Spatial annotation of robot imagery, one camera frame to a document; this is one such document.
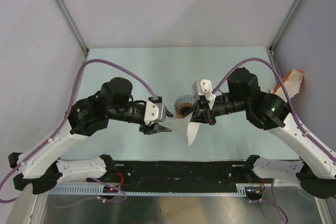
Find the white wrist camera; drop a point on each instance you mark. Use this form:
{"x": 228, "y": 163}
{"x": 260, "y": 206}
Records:
{"x": 203, "y": 88}
{"x": 155, "y": 111}

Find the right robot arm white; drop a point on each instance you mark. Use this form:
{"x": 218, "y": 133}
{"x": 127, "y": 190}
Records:
{"x": 314, "y": 171}

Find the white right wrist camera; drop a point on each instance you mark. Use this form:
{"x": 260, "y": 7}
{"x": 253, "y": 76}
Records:
{"x": 203, "y": 88}

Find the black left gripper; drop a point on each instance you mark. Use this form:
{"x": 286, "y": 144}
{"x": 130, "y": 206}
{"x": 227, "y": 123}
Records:
{"x": 152, "y": 129}

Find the white paper coffee filter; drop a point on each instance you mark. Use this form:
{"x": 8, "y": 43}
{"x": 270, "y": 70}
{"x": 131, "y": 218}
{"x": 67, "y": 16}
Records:
{"x": 184, "y": 127}

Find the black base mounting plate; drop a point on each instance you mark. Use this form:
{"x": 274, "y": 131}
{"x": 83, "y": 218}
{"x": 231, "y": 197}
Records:
{"x": 181, "y": 175}

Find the smoked glass dripper cone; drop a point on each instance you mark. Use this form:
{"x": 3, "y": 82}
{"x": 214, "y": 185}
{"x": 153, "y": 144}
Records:
{"x": 184, "y": 105}

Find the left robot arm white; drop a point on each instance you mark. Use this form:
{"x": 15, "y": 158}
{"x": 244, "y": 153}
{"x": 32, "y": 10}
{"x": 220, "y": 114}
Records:
{"x": 43, "y": 167}

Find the grey slotted cable duct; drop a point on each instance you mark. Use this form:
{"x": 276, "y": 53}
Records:
{"x": 100, "y": 190}

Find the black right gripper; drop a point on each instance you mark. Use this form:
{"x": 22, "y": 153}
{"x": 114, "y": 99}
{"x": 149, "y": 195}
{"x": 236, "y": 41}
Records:
{"x": 204, "y": 113}

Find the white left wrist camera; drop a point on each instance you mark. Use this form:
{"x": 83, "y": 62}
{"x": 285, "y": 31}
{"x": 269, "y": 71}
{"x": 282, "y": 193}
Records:
{"x": 155, "y": 111}

